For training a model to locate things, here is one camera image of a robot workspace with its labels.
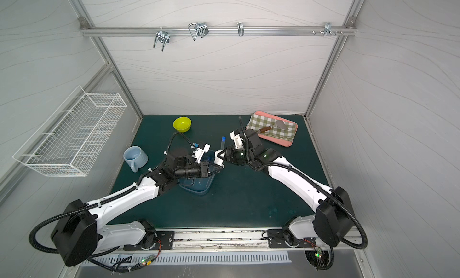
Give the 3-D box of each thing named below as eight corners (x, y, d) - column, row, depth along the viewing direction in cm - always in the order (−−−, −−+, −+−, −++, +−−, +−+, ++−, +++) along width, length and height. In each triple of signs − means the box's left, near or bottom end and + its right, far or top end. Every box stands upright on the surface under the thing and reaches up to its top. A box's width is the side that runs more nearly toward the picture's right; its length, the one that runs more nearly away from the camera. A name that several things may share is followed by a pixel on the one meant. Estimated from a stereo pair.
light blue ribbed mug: (124, 165, 98) (116, 157, 92) (139, 151, 104) (133, 143, 98) (137, 173, 95) (130, 166, 88) (151, 159, 100) (146, 151, 94)
